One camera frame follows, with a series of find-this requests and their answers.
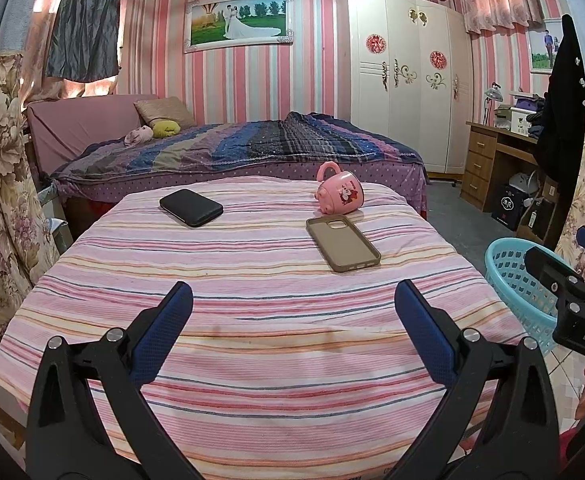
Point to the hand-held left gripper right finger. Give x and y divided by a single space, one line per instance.
425 332

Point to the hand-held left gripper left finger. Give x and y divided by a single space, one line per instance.
160 332

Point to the light blue plastic basket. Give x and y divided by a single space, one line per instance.
512 280

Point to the black box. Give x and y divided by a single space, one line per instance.
509 207

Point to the white fan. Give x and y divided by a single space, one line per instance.
519 185

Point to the pink striped tablecloth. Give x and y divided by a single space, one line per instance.
272 310

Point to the beige phone case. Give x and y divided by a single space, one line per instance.
342 245

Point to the black hanging coat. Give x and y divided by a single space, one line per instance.
564 125

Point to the black zip case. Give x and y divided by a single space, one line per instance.
192 207

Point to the wooden desk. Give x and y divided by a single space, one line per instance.
479 160

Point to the white storage box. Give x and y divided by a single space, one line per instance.
518 122

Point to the pink pig mug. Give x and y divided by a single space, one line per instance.
345 195

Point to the desk lamp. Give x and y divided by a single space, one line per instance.
493 94

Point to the pink plush toy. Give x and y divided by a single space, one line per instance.
138 136

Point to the small framed photo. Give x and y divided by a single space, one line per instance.
539 50

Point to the yellow plush toy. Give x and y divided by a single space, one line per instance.
166 129

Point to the striped purple quilt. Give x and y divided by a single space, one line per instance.
247 147

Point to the white wardrobe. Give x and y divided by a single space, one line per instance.
402 120

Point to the beige pillow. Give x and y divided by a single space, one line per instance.
165 109

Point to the purple bed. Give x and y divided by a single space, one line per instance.
72 120

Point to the red round paper decoration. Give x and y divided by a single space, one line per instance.
438 60
376 44

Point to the pink sheer curtain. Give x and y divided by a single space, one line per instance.
35 60

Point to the large framed wedding photo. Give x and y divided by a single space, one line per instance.
240 22

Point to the dark grey hanging cloth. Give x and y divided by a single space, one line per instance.
85 20

